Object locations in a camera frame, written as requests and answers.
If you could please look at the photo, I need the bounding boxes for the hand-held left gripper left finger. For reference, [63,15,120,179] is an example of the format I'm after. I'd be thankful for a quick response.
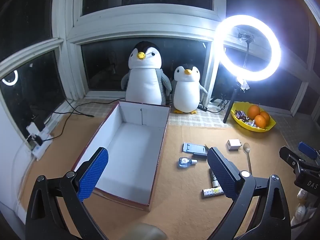
[25,147,109,240]

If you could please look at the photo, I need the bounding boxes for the long black cable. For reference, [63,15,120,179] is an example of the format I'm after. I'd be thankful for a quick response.
[49,101,120,140]

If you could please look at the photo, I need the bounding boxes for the white window frame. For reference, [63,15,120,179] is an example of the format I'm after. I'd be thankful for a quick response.
[0,0,320,120]

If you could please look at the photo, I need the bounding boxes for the metal spoon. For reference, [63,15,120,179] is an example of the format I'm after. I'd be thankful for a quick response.
[243,142,252,174]

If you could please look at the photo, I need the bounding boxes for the white cardboard box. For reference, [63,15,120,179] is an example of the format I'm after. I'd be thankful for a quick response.
[71,100,171,212]

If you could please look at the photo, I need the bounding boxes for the black cable with free end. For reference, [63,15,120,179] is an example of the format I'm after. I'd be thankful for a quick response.
[42,110,95,128]

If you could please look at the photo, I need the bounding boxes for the white charger plug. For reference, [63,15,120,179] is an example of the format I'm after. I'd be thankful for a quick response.
[226,139,242,152]

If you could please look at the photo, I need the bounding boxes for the black power adapter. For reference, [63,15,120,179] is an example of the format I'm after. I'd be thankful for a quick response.
[31,115,46,129]

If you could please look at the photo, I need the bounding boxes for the black phone clamp gooseneck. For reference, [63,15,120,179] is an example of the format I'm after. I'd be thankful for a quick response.
[237,29,255,68]

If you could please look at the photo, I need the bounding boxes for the large penguin plush toy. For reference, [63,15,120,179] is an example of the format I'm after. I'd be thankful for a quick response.
[121,41,173,105]

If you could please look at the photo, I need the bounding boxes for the blue folding phone stand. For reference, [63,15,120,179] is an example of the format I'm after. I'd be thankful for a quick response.
[182,142,208,154]

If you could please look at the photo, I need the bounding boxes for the small clear sanitizer bottle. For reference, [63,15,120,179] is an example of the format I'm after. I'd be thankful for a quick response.
[178,157,198,168]

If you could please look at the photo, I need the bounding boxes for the tangled black cables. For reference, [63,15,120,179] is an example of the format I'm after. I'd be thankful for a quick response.
[207,94,229,113]

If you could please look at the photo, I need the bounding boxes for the dark wrapped candy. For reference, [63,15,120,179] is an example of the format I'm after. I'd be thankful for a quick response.
[234,110,249,122]

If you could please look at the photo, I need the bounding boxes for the white patterned lighter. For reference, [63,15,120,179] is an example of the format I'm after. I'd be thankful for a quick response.
[202,186,224,199]

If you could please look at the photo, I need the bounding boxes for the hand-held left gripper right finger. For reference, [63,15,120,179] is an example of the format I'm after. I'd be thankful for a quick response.
[207,147,292,240]

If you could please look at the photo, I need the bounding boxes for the white power strip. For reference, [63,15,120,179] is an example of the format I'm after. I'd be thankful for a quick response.
[31,127,53,161]

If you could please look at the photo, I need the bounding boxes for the white power adapter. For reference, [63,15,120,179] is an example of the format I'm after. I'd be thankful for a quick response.
[26,122,42,137]

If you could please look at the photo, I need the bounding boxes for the black tripod stand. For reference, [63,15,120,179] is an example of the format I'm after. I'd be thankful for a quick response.
[223,80,247,124]

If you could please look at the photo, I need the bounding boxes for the white and green lip balm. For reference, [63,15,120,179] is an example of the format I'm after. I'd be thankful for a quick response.
[209,168,220,188]

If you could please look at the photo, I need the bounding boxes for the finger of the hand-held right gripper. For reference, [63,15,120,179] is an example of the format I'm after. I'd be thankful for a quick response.
[279,146,308,173]
[298,141,320,160]

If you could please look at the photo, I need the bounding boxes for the yellow fruit bowl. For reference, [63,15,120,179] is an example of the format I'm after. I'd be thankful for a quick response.
[230,102,277,132]

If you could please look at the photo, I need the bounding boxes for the white ring light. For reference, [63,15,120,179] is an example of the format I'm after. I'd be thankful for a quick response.
[214,14,282,82]

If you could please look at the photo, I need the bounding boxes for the white plastic bag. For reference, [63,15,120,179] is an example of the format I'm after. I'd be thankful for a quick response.
[291,187,320,228]

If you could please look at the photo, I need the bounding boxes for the small penguin plush toy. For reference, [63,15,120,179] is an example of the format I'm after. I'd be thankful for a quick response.
[172,64,208,114]

